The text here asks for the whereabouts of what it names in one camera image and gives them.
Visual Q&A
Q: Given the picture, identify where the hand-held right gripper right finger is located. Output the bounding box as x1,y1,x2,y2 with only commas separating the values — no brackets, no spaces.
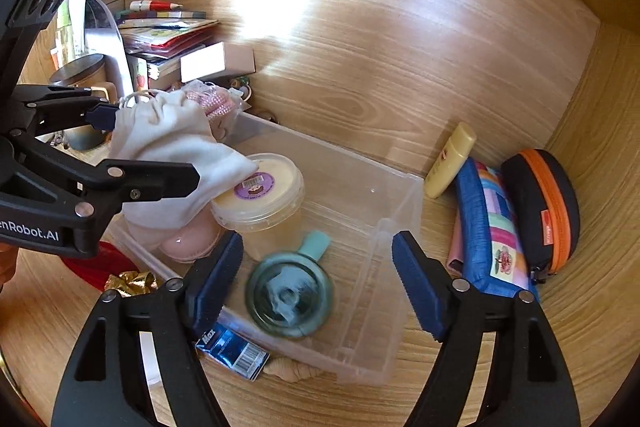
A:
391,231,583,427

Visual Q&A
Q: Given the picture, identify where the clear plastic storage box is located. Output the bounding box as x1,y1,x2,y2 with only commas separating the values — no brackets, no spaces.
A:
106,111,427,386

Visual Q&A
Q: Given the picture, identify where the pink rope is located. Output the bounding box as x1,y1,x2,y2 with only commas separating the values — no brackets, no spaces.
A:
182,81,247,142

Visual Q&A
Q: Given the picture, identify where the bowl of marbles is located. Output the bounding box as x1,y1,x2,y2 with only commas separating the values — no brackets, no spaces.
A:
227,76,253,102

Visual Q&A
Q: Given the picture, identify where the fruit print box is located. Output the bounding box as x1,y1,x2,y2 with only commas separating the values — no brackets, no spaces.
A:
129,56,151,92

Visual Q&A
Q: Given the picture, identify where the blue patchwork pencil case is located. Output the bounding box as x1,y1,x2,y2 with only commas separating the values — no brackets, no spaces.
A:
452,157,542,304

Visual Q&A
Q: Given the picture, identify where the pink wallet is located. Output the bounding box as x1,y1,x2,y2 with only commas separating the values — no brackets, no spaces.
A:
446,224,469,276

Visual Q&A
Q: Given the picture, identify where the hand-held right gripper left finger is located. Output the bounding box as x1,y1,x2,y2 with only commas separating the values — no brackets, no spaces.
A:
50,231,245,427

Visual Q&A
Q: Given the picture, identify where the red felt pouch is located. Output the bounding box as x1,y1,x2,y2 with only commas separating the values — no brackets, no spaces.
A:
62,241,132,290

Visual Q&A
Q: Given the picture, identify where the yellow cream tube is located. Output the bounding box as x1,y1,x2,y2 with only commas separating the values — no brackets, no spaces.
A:
424,122,478,200

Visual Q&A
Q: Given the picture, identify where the brown mug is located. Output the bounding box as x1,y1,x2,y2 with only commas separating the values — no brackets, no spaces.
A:
47,53,121,152

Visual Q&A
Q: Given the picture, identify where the green glass jar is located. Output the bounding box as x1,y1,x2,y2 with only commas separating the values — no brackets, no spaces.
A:
245,249,335,339

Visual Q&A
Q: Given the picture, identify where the black orange zip case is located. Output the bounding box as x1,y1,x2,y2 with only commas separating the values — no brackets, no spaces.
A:
501,149,581,285

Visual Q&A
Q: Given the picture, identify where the gold ribbon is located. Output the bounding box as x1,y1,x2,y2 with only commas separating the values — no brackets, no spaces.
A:
102,271,159,297

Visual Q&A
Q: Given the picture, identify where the pink round case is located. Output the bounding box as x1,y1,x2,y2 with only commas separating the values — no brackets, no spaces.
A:
159,207,226,264

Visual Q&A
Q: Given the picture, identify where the blue barcode packet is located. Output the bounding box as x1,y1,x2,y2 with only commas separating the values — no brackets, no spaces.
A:
194,323,271,382

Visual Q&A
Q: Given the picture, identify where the stack of booklets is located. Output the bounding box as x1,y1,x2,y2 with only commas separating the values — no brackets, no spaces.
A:
116,18,222,80

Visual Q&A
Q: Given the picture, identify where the white cloth drawstring bag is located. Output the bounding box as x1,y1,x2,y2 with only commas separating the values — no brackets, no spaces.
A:
106,89,259,254

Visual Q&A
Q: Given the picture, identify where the wooden desktop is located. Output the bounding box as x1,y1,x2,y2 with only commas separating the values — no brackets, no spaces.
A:
0,72,640,427

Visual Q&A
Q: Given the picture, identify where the white cardboard box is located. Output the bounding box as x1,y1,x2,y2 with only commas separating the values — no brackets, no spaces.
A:
180,41,256,84

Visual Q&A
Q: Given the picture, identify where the red white pen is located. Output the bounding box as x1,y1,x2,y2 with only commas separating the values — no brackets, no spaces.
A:
128,0,184,13

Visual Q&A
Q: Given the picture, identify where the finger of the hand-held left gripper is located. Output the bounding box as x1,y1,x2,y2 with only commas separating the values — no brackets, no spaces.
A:
12,83,119,134
0,134,202,233

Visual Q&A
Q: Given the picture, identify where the colourful sticky flags strip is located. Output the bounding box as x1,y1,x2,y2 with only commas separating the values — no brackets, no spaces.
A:
116,9,207,22

